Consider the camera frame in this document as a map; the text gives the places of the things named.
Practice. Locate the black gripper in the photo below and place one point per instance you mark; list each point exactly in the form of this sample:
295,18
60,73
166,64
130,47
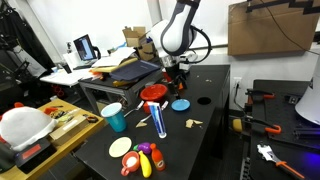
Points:
174,74

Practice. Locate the blue white toothpaste tube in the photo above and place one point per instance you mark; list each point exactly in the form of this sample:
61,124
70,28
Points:
158,121

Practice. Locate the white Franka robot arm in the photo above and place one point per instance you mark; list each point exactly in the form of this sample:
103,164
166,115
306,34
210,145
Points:
173,36

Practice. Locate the blue round plate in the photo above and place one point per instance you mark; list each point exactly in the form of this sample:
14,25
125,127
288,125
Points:
180,105

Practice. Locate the red plastic cup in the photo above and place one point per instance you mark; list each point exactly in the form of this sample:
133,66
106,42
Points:
165,76

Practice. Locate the white wooden spoon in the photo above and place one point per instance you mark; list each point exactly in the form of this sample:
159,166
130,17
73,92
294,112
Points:
166,103

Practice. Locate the red plastic bowl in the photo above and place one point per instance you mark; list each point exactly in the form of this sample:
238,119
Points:
153,92

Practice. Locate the yellow crumb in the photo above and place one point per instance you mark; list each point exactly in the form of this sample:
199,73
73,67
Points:
208,80

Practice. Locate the red cube block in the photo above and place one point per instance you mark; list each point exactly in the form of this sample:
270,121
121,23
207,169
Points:
146,108

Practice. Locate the large tan chip piece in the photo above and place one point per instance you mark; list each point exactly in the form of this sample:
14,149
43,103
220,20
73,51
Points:
189,123

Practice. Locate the small tan chip piece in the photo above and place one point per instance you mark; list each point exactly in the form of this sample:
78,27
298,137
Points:
197,122

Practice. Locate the triangular tan chip piece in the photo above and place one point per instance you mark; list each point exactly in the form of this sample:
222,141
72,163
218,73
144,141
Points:
141,125

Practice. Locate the small open cardboard box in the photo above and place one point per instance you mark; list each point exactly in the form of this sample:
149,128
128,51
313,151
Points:
133,40

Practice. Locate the purple toy eggplant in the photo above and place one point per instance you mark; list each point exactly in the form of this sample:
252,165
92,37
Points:
145,147

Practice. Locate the yellow sponge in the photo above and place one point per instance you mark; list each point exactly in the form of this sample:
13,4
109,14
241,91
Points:
237,125

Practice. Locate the teal plastic cup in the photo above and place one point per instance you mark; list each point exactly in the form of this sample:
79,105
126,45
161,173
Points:
115,121

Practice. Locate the white paper stack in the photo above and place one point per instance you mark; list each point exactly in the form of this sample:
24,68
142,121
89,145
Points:
113,58

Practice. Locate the yellow board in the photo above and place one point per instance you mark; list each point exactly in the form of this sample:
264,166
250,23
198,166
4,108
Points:
106,69

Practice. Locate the orange toy sauce bottle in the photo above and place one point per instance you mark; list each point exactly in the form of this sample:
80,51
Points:
158,160

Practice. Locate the cream round disc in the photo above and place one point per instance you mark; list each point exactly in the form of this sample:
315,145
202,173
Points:
120,147

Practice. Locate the yellow toy banana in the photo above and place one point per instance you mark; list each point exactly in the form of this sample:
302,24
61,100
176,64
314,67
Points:
145,166

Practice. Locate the orange toy mug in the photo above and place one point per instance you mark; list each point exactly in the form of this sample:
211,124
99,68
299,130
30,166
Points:
131,161

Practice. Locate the laptop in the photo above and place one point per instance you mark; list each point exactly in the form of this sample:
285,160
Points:
84,47

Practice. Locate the large cardboard panel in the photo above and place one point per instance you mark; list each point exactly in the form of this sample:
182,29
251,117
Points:
266,33

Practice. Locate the flat cardboard box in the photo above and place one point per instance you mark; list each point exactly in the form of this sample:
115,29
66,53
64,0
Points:
70,128

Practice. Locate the white desk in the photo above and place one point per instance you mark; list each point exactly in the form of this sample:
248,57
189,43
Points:
63,78

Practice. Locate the wooden side table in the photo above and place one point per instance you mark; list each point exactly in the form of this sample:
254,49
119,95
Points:
60,155

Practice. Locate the white cloth heap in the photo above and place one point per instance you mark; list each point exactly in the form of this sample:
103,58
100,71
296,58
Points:
26,126

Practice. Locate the black hanging equipment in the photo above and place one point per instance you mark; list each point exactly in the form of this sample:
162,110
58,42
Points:
20,43

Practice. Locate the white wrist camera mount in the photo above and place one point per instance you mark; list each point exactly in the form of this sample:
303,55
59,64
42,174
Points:
188,65

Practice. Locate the white wall power outlet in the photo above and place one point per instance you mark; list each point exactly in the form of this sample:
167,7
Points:
237,82

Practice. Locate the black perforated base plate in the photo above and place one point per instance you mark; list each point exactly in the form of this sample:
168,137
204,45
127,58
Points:
286,113

